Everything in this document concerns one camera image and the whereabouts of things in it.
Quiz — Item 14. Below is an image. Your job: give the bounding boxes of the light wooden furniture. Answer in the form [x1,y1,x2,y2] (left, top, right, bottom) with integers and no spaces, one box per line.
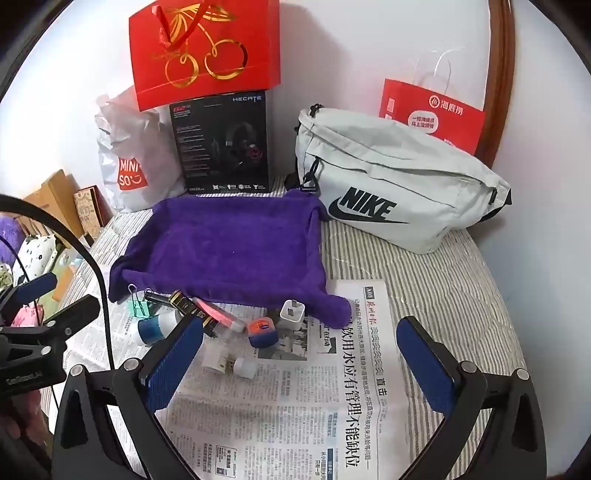
[23,168,86,232]

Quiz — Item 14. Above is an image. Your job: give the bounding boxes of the black headphone box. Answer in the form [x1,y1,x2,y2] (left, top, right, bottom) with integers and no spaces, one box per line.
[168,90,269,197]

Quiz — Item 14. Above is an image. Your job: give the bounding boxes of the newspaper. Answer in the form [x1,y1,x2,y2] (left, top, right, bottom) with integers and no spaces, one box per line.
[62,279,416,480]

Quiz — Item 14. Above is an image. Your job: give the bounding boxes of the black cable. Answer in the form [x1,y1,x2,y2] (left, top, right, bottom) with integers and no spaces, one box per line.
[0,194,116,370]

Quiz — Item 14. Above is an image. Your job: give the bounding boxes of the small white cylinder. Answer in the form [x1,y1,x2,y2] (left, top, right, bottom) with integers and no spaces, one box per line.
[232,357,257,380]

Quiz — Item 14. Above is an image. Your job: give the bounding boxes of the brown wooden bed frame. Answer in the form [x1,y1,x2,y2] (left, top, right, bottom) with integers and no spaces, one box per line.
[475,0,515,171]

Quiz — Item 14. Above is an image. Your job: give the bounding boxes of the white plastic shopping bag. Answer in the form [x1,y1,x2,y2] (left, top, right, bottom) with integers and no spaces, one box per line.
[95,88,185,214]

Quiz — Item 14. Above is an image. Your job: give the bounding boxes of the white plug-in light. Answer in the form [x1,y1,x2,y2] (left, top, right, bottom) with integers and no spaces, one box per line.
[203,346,235,372]

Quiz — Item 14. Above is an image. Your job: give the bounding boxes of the grey waist bag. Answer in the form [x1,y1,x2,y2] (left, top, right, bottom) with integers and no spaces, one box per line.
[284,104,513,254]

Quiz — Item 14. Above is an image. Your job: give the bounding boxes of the orange and blue jar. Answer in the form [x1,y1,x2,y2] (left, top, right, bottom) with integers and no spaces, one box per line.
[247,318,280,348]

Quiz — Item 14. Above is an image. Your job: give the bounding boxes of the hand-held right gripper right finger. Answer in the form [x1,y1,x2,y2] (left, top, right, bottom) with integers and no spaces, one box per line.
[396,316,548,480]

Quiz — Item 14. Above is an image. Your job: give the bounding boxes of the black and gold tube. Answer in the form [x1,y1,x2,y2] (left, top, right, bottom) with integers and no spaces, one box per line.
[168,290,218,337]

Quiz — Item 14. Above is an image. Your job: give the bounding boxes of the striped bed sheet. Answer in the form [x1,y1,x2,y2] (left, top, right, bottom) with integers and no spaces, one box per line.
[39,175,532,480]

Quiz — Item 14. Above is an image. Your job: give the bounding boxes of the purple towel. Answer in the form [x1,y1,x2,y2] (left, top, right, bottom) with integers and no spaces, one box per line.
[108,187,352,330]

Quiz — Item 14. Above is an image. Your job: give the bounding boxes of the pink tube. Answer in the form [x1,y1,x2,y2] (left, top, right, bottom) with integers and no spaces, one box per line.
[191,298,247,332]

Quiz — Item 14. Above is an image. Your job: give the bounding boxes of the red paper bag white handles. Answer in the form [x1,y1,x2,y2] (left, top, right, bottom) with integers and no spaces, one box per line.
[379,48,488,158]

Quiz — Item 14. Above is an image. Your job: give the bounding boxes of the green binder clip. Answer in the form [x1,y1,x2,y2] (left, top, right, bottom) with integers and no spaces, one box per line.
[127,284,155,319]

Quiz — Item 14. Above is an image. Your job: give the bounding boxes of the blue and white cylinder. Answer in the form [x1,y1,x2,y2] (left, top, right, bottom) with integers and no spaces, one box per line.
[137,310,183,346]

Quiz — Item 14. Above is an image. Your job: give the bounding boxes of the red cherry print gift bag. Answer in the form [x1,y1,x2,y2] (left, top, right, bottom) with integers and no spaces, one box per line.
[128,0,282,112]

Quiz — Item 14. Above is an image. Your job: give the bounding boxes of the purple fluffy item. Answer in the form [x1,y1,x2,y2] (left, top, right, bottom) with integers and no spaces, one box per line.
[0,212,24,266]

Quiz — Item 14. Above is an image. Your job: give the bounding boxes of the white charger plug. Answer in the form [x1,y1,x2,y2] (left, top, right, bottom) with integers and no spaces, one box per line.
[280,299,309,332]

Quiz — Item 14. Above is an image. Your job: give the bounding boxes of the white floral print cloth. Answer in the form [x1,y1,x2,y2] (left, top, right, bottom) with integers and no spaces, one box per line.
[14,233,65,287]

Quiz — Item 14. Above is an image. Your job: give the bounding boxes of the patterned notebook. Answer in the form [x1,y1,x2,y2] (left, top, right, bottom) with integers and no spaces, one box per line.
[73,185,108,241]

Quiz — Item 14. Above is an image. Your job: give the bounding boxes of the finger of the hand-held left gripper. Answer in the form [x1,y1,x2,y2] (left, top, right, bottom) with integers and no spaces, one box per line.
[41,295,101,342]
[0,272,58,319]

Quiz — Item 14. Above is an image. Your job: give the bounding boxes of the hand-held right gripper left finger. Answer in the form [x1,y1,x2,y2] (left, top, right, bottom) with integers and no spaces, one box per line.
[48,316,206,480]

